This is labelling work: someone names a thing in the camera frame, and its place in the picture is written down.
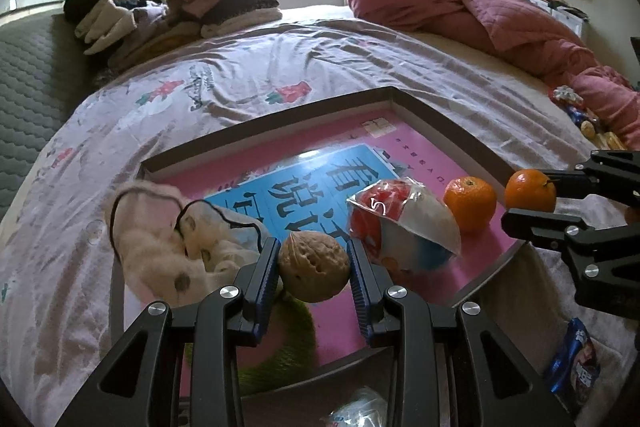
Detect brown walnut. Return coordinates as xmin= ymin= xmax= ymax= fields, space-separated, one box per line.
xmin=277 ymin=231 xmax=351 ymax=304

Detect yellow snack packet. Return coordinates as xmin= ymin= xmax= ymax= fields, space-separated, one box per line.
xmin=592 ymin=129 xmax=628 ymax=152

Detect pink quilted blanket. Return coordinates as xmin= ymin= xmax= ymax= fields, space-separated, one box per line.
xmin=346 ymin=0 xmax=640 ymax=148

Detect red and white snack packet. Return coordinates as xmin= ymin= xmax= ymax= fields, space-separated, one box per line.
xmin=346 ymin=177 xmax=462 ymax=277

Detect pink book with blue label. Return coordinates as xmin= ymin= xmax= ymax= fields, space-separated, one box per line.
xmin=150 ymin=109 xmax=521 ymax=388

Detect dark folded garment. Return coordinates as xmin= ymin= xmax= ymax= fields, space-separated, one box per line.
xmin=200 ymin=0 xmax=281 ymax=28

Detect colourful wrapped snack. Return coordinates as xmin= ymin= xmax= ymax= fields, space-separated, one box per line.
xmin=550 ymin=85 xmax=583 ymax=105

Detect green fuzzy ring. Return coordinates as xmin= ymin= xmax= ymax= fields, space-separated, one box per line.
xmin=185 ymin=294 xmax=321 ymax=398

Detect white storage drawers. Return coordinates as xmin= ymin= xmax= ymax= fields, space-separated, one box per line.
xmin=532 ymin=0 xmax=591 ymax=38

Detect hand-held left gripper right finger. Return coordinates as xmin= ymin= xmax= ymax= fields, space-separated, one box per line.
xmin=346 ymin=238 xmax=576 ymax=427

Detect dark blue snack packet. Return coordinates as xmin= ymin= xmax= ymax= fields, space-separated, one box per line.
xmin=544 ymin=318 xmax=601 ymax=413

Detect clear wrapped snack packet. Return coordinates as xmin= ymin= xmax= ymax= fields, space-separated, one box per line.
xmin=320 ymin=386 xmax=391 ymax=427

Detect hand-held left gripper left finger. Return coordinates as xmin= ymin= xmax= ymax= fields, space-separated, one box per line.
xmin=55 ymin=237 xmax=283 ymax=427

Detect white drawstring cloth pouch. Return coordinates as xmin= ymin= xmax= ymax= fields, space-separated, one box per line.
xmin=102 ymin=179 xmax=276 ymax=308

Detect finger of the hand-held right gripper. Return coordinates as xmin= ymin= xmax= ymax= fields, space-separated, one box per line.
xmin=500 ymin=207 xmax=640 ymax=304
xmin=540 ymin=149 xmax=640 ymax=202

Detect shallow grey cardboard box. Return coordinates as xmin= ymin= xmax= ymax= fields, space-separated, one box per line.
xmin=107 ymin=87 xmax=533 ymax=403

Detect floral printed bed sheet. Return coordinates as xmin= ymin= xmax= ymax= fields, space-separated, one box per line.
xmin=0 ymin=4 xmax=640 ymax=427

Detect grey quilted headboard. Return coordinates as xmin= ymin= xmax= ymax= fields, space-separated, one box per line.
xmin=0 ymin=9 xmax=98 ymax=223

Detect cream folded garment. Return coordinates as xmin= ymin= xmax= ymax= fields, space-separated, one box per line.
xmin=200 ymin=8 xmax=283 ymax=38

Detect small colourful toy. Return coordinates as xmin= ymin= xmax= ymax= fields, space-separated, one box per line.
xmin=567 ymin=106 xmax=601 ymax=138

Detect orange mandarin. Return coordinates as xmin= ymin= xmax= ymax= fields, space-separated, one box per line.
xmin=443 ymin=176 xmax=498 ymax=234
xmin=504 ymin=169 xmax=557 ymax=214

